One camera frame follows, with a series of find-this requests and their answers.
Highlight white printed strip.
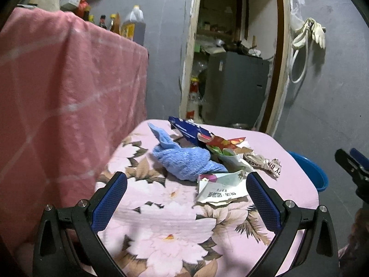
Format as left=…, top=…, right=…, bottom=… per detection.
left=243, top=152, right=281, bottom=179

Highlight white printed paper wrapper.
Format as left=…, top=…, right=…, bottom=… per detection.
left=194, top=170, right=248, bottom=206

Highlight green white plastic bag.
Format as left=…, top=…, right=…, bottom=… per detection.
left=207, top=146, right=254, bottom=173

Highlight red snack wrapper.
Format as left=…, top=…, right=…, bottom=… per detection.
left=206, top=136, right=246, bottom=150

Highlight blue snack bag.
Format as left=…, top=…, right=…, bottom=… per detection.
left=168, top=116, right=212, bottom=148

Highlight blue microfibre cloth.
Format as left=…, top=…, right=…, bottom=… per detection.
left=148, top=123, right=228, bottom=182

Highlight blue plastic basin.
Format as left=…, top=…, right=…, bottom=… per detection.
left=288, top=151, right=329, bottom=193

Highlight pink floral table cloth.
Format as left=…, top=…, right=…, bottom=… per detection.
left=26, top=119, right=320, bottom=277

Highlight steel pot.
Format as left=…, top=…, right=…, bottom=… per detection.
left=230, top=123, right=250, bottom=129

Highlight grey small refrigerator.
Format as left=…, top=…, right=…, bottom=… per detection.
left=201, top=52, right=270, bottom=128

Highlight white rubber gloves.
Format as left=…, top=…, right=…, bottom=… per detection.
left=292, top=18, right=326, bottom=49

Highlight pink checked towel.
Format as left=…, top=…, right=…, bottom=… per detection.
left=1, top=8, right=148, bottom=251

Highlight red white rice bag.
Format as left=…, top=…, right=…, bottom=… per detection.
left=186, top=76, right=201, bottom=119

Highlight yellow sauce bottle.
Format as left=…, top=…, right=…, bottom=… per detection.
left=109, top=14, right=116, bottom=32

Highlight dark sauce bottle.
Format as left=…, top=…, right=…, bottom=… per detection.
left=98, top=15, right=107, bottom=29

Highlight large oil jug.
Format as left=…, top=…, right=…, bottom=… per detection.
left=121, top=5, right=146, bottom=46

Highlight wooden door frame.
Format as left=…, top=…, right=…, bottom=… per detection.
left=179, top=0, right=292, bottom=135

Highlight white hose loop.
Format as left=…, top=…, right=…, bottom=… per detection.
left=289, top=31, right=310, bottom=84

